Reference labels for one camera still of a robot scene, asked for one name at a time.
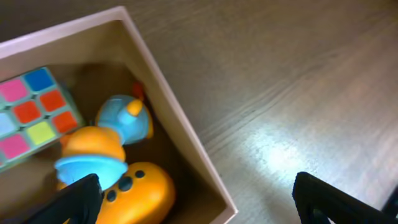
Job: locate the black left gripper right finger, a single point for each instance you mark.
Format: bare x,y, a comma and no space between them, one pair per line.
319,202

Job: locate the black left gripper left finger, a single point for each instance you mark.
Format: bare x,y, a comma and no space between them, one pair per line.
79,202

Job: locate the small orange egg toy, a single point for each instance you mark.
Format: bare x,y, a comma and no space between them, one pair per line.
99,148

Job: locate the orange rubber duck toy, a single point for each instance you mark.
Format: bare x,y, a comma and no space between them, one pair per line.
141,192

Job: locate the pink cardboard box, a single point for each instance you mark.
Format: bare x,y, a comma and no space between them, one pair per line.
100,55

